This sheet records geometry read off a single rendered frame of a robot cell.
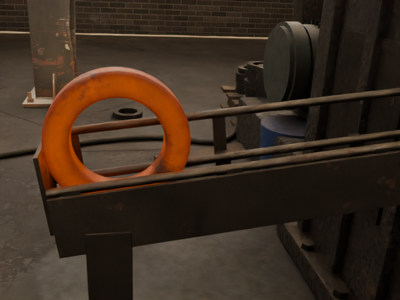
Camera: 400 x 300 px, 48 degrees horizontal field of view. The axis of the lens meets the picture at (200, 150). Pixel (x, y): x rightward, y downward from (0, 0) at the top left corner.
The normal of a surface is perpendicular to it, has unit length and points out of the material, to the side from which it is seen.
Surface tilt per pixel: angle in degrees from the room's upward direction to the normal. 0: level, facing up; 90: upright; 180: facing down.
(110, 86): 90
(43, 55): 90
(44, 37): 90
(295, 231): 0
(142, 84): 90
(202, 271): 0
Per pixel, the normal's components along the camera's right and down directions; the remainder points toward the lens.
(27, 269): 0.04, -0.93
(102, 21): 0.18, 0.36
